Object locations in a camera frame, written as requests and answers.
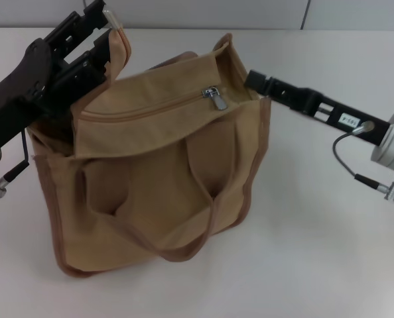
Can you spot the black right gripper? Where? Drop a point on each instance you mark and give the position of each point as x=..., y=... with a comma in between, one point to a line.
x=363, y=127

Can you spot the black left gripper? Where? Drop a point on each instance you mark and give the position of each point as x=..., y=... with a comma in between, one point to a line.
x=18, y=96

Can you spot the silver metal zipper pull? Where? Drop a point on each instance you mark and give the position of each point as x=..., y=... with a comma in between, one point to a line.
x=220, y=102

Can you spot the khaki canvas food bag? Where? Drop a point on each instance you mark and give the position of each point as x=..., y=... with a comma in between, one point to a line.
x=150, y=185

